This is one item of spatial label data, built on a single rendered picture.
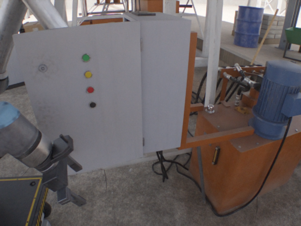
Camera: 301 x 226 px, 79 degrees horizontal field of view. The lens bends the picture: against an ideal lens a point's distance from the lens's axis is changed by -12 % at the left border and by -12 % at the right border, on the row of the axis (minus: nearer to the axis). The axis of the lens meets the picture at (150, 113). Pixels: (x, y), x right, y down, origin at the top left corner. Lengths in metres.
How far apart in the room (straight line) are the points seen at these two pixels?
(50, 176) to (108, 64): 0.40
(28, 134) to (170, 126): 0.63
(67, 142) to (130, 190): 1.19
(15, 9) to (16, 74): 2.99
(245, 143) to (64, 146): 0.98
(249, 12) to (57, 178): 4.80
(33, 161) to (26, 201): 0.87
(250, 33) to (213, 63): 3.62
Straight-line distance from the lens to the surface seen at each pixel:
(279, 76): 1.20
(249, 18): 4.99
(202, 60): 4.32
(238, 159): 1.22
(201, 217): 1.58
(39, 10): 0.87
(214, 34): 1.43
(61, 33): 0.69
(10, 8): 1.06
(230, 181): 1.35
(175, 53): 0.81
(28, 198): 1.42
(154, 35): 0.77
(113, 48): 0.71
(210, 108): 1.43
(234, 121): 1.41
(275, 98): 1.24
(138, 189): 1.68
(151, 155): 1.60
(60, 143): 0.57
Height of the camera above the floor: 1.33
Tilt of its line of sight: 31 degrees down
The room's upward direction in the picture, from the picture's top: straight up
